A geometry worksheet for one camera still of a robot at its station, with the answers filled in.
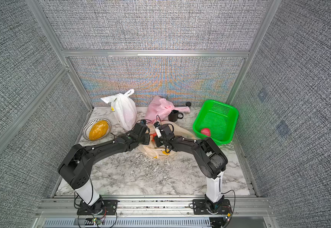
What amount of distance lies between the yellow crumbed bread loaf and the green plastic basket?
0.64m

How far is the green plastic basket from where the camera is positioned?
100 cm

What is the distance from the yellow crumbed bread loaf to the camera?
978mm
